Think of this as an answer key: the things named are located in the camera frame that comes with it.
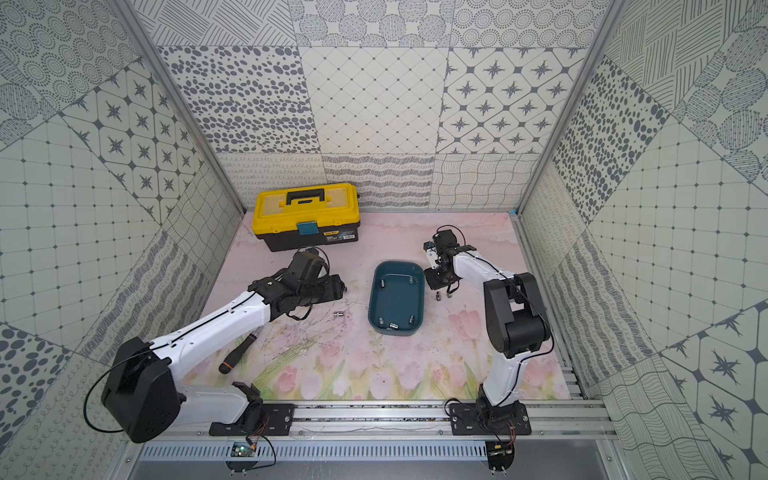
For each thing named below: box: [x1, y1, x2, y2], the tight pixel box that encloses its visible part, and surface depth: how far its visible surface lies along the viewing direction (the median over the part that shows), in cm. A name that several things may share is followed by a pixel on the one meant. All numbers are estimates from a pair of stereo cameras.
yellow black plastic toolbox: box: [252, 183, 360, 252], surface depth 101 cm
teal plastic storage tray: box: [368, 260, 425, 337], surface depth 96 cm
